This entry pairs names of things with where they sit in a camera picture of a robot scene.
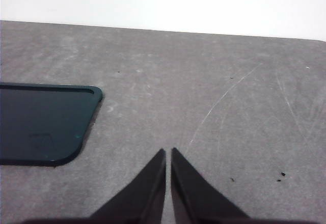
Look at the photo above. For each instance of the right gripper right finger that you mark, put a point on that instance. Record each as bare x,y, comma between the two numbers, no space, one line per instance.
198,196

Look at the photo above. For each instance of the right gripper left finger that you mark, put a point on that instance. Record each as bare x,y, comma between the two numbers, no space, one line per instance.
140,193

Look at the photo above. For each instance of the dark green rectangular tray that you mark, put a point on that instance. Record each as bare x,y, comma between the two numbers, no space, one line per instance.
43,124

